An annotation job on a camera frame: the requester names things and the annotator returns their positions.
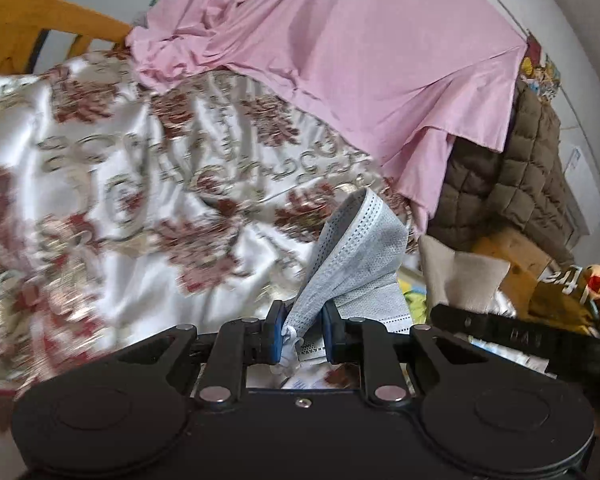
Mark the brown quilted jacket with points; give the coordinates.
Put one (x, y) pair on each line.
(510, 180)

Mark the grey face mask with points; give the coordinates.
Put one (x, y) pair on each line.
(360, 255)

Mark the white air conditioner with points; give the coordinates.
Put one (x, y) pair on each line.
(580, 195)

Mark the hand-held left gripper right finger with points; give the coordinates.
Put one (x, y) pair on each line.
(331, 335)

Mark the pink bed sheet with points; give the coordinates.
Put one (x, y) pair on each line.
(330, 60)

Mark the floral satin blanket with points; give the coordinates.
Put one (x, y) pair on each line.
(105, 240)

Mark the cartoon print towel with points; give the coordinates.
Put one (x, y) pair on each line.
(415, 305)

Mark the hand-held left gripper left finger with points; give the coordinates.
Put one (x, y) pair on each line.
(278, 335)

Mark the olive printed cloth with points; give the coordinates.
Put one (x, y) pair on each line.
(560, 300)

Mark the wooden bed frame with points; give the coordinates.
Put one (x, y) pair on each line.
(30, 15)

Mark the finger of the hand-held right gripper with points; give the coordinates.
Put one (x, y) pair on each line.
(455, 317)

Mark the cartoon wall poster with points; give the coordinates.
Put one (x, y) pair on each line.
(542, 72)

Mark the beige folded cloth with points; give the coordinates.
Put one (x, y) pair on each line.
(460, 275)

